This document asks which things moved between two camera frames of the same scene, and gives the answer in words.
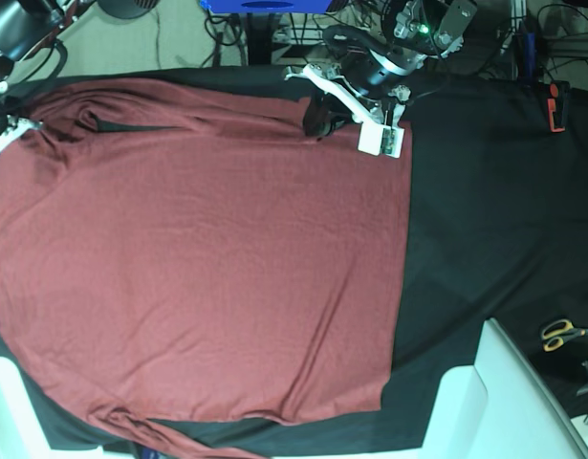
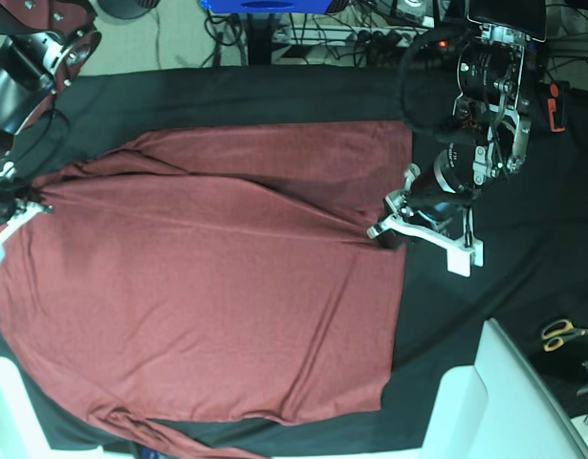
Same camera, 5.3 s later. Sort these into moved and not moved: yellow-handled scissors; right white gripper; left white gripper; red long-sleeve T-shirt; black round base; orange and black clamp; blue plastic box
Moved: left white gripper; right white gripper; red long-sleeve T-shirt
Not moved: black round base; yellow-handled scissors; orange and black clamp; blue plastic box
